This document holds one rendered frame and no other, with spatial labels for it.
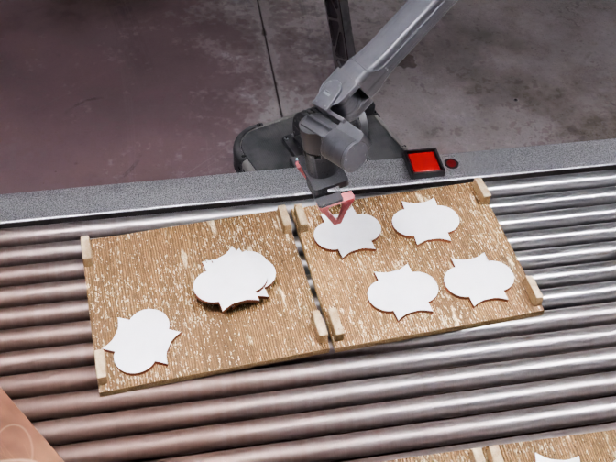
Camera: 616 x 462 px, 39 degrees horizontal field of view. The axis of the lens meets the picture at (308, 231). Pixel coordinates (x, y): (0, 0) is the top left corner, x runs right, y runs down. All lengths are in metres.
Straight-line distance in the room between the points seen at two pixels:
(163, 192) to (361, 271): 0.46
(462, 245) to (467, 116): 1.79
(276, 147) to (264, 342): 1.44
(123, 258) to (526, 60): 2.51
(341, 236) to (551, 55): 2.35
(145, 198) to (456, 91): 2.03
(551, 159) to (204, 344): 0.91
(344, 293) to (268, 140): 1.37
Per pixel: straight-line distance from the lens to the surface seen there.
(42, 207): 1.88
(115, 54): 3.76
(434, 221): 1.80
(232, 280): 1.63
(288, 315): 1.63
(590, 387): 1.68
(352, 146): 1.46
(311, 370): 1.59
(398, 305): 1.65
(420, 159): 1.95
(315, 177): 1.57
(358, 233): 1.76
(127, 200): 1.86
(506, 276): 1.74
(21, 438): 1.42
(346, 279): 1.69
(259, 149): 2.94
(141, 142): 3.34
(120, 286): 1.69
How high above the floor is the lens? 2.25
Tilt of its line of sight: 48 degrees down
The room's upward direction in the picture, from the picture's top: 4 degrees clockwise
